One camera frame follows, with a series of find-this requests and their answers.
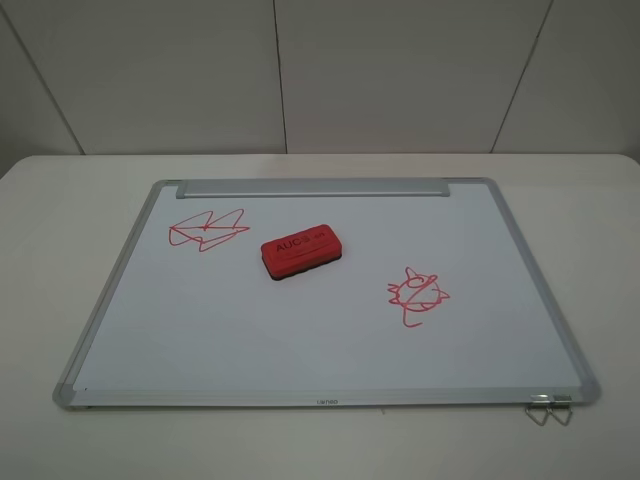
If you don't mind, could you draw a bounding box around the red whiteboard eraser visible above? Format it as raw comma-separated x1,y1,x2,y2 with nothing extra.
261,224,343,280

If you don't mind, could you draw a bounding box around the grey aluminium pen tray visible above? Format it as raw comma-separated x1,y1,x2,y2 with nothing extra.
176,178,450,199

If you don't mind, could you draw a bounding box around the left silver binder clip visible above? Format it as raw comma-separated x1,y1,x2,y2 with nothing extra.
525,394,551,427

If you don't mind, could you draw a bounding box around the silver binder clip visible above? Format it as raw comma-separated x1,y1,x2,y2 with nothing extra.
546,395,573,427
525,394,551,427

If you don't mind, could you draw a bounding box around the right silver binder clip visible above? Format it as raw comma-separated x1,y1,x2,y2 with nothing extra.
546,395,573,427

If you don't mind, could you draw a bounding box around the white whiteboard with aluminium frame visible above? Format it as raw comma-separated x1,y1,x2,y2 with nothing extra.
53,177,600,409

